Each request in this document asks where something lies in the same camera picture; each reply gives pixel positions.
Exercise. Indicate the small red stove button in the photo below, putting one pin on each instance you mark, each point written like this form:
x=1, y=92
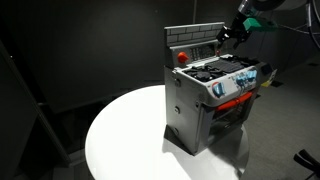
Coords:
x=218, y=52

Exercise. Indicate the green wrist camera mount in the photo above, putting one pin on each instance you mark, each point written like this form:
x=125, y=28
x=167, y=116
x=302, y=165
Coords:
x=260, y=24

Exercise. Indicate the grey toy stove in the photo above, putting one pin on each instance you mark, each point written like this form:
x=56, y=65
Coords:
x=200, y=110

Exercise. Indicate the light blue stove knob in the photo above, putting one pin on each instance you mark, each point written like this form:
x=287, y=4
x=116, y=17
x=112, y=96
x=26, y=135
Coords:
x=252, y=75
x=240, y=80
x=218, y=90

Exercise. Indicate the black chair base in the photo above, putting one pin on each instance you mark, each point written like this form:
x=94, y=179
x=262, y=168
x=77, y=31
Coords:
x=308, y=161

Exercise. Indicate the large red round stove button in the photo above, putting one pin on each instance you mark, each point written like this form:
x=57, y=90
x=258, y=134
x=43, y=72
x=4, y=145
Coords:
x=182, y=57

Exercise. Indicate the small yellow object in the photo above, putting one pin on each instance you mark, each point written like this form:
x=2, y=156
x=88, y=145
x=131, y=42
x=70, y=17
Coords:
x=265, y=84

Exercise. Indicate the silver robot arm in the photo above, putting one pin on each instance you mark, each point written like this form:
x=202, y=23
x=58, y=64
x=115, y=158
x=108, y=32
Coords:
x=263, y=5

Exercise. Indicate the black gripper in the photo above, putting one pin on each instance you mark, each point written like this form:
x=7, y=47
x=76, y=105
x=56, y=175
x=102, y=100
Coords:
x=240, y=24

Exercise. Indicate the black slanted frame beam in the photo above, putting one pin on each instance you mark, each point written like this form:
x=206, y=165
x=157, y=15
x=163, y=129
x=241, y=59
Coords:
x=36, y=110

